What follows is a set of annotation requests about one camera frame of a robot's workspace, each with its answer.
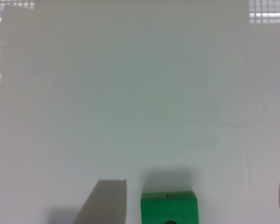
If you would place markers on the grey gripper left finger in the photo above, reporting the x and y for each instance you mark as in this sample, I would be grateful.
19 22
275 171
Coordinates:
107 204

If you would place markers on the green square block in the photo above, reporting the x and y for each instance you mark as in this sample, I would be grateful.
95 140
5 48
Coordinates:
180 207

